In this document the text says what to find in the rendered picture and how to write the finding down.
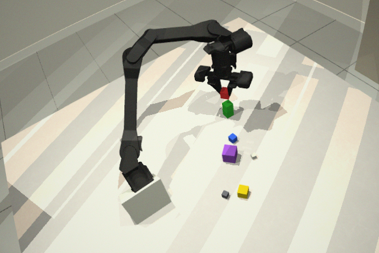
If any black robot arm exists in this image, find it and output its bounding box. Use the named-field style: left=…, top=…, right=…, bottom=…
left=119, top=20, right=253, bottom=193

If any green block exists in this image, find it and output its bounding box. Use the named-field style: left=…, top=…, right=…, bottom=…
left=223, top=110, right=234, bottom=118
left=222, top=100, right=234, bottom=113

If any purple block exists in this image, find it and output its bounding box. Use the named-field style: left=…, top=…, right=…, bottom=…
left=222, top=145, right=237, bottom=163

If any yellow block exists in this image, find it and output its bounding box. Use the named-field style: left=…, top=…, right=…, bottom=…
left=237, top=185, right=249, bottom=199

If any red block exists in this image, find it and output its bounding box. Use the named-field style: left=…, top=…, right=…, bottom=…
left=220, top=87, right=230, bottom=100

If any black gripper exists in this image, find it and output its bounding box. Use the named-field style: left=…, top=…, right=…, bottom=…
left=194, top=57, right=253, bottom=96

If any small blue block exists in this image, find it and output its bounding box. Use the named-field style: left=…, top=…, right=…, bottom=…
left=229, top=133, right=237, bottom=144

